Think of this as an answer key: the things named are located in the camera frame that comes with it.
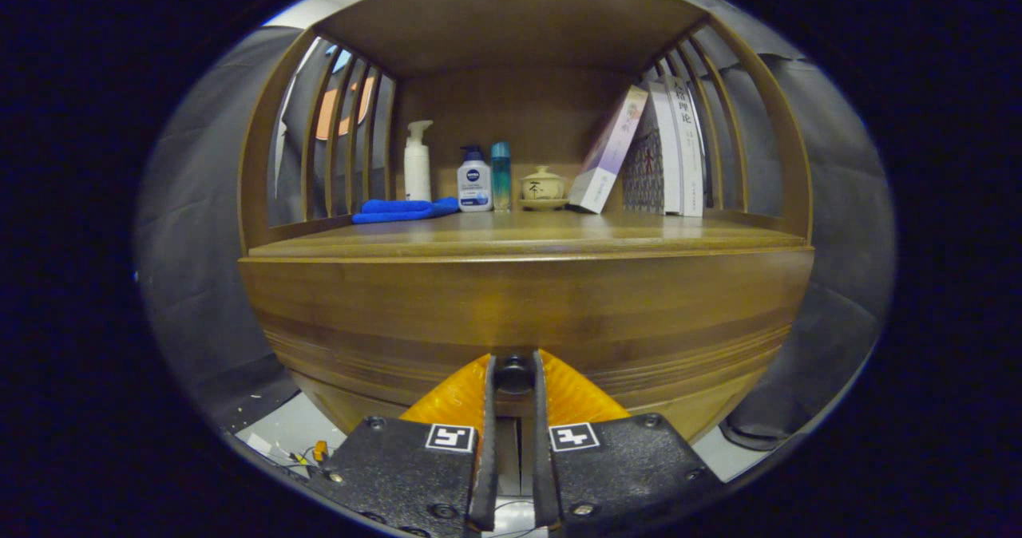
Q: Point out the teal slim bottle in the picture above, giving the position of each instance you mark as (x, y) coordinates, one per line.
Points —
(501, 179)

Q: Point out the small orange floor object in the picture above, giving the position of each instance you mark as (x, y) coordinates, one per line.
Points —
(320, 450)

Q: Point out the white book with printed spine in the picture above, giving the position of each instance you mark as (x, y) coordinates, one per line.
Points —
(690, 155)

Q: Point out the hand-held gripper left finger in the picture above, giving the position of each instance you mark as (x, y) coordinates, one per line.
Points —
(399, 474)

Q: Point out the wooden drawer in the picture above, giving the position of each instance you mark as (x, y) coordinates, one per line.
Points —
(399, 298)

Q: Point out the wooden cabinet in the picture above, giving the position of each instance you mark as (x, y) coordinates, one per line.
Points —
(343, 401)

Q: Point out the blue folded cloth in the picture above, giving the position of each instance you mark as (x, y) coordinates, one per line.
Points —
(399, 209)

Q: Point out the wooden slatted shelf frame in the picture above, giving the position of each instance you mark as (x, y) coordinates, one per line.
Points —
(511, 19)

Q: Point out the cream lidded tea cup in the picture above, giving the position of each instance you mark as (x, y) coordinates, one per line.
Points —
(543, 188)

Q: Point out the plain white book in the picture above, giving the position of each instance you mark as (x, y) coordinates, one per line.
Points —
(667, 147)

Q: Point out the white lotion bottle blue cap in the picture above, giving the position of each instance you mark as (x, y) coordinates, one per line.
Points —
(474, 187)

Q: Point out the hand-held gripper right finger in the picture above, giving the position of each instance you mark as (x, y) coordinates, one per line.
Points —
(623, 474)

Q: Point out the wooden countertop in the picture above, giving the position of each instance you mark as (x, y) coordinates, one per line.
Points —
(519, 235)

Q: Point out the purple and white book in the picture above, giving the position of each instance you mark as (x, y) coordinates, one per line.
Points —
(607, 155)

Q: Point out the white pump bottle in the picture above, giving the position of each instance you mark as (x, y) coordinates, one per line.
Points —
(417, 171)

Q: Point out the dark round drawer knob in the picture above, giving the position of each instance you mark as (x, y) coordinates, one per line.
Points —
(514, 377)

